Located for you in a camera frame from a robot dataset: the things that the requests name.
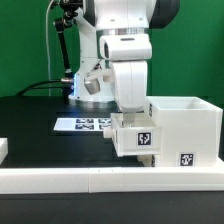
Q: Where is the white left fence rail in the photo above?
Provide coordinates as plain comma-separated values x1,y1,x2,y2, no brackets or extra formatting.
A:
0,138,8,165

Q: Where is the white fence rail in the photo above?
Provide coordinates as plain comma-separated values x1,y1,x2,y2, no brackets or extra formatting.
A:
0,138,8,165
0,167,224,194

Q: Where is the white marker sheet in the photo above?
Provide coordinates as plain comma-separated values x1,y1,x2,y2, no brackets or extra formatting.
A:
54,118,111,131

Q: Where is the black cable bundle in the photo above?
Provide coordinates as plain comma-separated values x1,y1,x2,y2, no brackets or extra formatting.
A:
15,0,81,98

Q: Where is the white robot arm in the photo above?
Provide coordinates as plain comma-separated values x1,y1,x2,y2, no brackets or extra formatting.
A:
54,0,180,126

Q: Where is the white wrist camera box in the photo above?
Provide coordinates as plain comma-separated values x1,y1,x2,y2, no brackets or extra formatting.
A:
99,34,152,61

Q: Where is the white drawer box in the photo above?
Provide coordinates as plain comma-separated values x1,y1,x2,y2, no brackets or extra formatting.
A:
137,155,160,167
103,113,162,157

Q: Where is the white front fence rail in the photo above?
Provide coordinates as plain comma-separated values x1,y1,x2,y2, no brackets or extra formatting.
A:
0,167,224,194

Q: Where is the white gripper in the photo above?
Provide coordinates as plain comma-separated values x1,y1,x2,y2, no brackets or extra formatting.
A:
112,61,148,127

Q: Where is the white drawer cabinet frame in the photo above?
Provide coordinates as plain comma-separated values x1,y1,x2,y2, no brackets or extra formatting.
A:
144,96,223,167

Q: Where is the white front drawer box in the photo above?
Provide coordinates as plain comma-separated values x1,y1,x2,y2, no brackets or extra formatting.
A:
137,155,160,167

